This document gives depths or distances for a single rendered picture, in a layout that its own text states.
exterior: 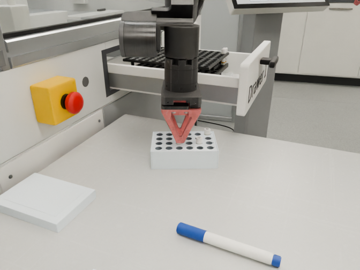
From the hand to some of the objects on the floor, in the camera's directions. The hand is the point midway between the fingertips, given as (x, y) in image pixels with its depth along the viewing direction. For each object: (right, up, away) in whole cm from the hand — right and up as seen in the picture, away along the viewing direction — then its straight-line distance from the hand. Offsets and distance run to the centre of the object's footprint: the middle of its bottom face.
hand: (180, 134), depth 59 cm
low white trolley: (+1, -80, +22) cm, 83 cm away
